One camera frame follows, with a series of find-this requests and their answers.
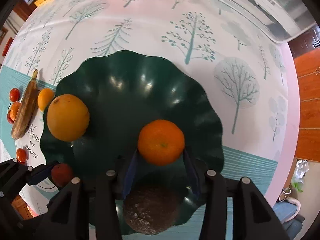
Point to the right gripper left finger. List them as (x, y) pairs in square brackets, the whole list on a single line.
[(68, 215)]

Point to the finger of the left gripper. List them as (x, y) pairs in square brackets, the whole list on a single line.
[(41, 172), (14, 176)]

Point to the cherry tomato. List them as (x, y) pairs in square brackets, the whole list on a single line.
[(14, 95), (21, 155)]

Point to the red tomato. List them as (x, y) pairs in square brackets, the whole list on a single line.
[(61, 174)]

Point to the brown spotted banana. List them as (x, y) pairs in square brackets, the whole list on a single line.
[(26, 108)]

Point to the large yellow orange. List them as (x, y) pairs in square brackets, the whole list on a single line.
[(67, 118)]

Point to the small mandarin with stem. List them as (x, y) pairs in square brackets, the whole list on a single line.
[(13, 110)]

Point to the small yellow kumquat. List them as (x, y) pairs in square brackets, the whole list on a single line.
[(44, 98)]

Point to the dark avocado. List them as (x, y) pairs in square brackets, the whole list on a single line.
[(151, 211)]

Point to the large orange mandarin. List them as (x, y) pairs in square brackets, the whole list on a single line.
[(161, 142)]

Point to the blue cushion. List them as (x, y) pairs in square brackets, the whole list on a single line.
[(287, 212)]

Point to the plastic bag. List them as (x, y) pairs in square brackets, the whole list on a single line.
[(301, 168)]

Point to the dark green scalloped plate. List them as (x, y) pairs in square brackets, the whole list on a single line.
[(124, 92)]

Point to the tree pattern tablecloth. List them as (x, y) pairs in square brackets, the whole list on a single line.
[(254, 91)]

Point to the wooden cabinet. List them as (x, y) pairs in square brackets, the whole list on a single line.
[(307, 67)]

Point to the white plastic storage box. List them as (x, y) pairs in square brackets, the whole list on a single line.
[(280, 20)]

